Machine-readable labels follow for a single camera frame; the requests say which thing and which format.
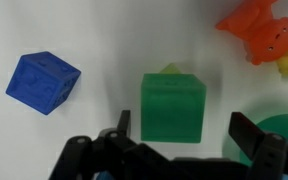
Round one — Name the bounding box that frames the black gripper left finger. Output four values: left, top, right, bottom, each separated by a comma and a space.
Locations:
48, 109, 172, 180

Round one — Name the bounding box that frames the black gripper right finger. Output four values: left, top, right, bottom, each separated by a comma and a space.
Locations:
228, 112, 288, 180

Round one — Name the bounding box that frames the dark green cube block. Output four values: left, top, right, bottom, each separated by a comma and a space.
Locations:
141, 74, 206, 143

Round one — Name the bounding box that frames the green plastic bowl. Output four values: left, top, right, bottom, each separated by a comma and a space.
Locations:
238, 113, 288, 168

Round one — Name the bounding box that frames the light green cube block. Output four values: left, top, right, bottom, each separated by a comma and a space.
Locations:
160, 63, 181, 74

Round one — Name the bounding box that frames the royal blue cube block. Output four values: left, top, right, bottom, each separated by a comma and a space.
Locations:
6, 51, 81, 115

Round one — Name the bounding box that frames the orange rubber bear toy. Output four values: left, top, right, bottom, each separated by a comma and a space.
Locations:
216, 0, 288, 65

